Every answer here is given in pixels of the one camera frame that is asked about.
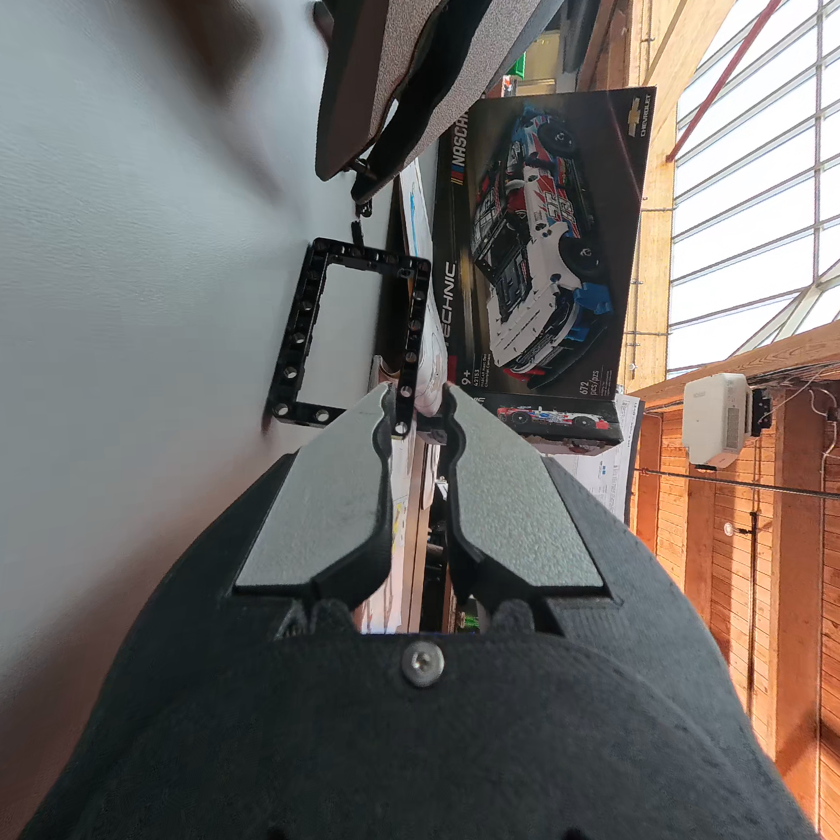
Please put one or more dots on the large skylight window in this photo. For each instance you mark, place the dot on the large skylight window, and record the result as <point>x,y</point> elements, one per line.
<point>754,197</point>

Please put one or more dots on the white projector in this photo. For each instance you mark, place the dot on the white projector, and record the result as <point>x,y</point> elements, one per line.
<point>715,420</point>

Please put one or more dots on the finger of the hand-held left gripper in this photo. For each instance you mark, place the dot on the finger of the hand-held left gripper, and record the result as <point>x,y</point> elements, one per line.
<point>367,85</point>
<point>472,85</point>

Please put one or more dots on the open instruction booklet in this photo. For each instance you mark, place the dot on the open instruction booklet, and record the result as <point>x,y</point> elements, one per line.
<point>420,229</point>

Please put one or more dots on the black lego set box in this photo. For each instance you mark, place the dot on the black lego set box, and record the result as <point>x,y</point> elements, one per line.
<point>544,262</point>

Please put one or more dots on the black lego frame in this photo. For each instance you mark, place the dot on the black lego frame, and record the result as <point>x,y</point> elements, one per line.
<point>298,328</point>

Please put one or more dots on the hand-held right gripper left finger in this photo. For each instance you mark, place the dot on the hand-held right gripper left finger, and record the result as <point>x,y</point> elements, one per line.
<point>321,518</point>

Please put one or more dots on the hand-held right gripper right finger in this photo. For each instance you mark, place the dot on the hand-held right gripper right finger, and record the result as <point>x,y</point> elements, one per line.
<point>525,518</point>

